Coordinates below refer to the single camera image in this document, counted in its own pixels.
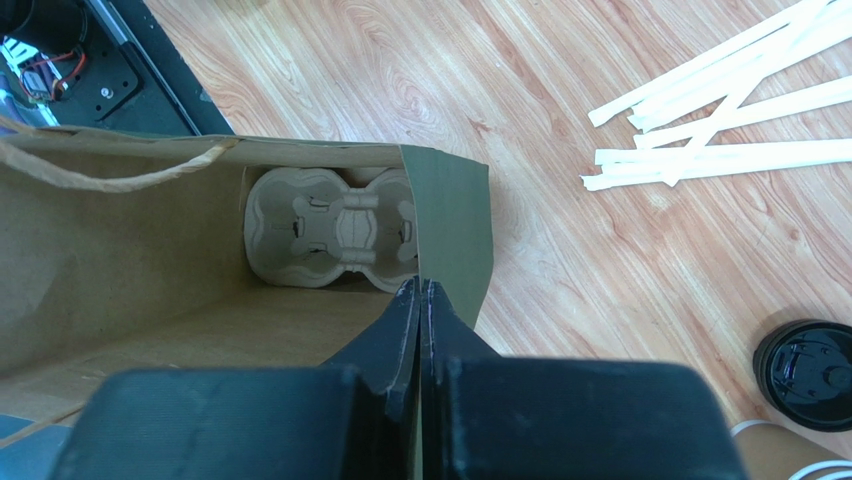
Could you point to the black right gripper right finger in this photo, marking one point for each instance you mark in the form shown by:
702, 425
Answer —
486, 416

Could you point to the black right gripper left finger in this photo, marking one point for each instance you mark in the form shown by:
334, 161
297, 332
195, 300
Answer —
352, 417

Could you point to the green paper gift bag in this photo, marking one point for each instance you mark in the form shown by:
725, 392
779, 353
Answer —
123, 252

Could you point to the white straw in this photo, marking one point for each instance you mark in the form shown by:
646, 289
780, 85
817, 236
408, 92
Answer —
803, 100
609, 156
636, 173
800, 19
709, 76

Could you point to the stack of paper cups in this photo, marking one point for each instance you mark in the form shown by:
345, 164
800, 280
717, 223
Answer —
772, 452

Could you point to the stack of black lids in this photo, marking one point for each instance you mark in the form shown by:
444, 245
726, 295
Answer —
803, 369

